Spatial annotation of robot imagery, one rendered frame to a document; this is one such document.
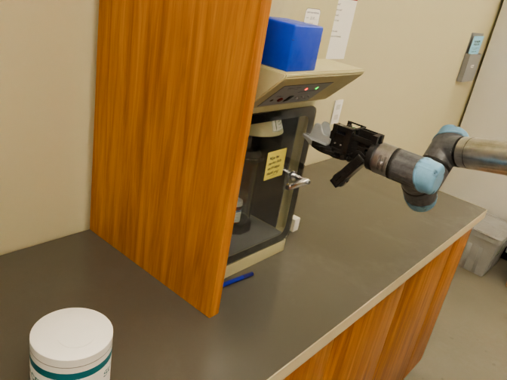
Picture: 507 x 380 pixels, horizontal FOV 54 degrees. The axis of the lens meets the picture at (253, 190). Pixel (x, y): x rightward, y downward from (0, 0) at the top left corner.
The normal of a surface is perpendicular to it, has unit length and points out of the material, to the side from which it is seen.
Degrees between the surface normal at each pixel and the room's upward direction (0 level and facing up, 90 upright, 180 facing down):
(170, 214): 90
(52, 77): 90
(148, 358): 0
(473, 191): 90
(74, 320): 0
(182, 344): 0
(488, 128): 90
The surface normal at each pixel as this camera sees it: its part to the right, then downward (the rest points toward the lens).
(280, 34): -0.65, 0.20
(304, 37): 0.74, 0.38
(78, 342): 0.17, -0.90
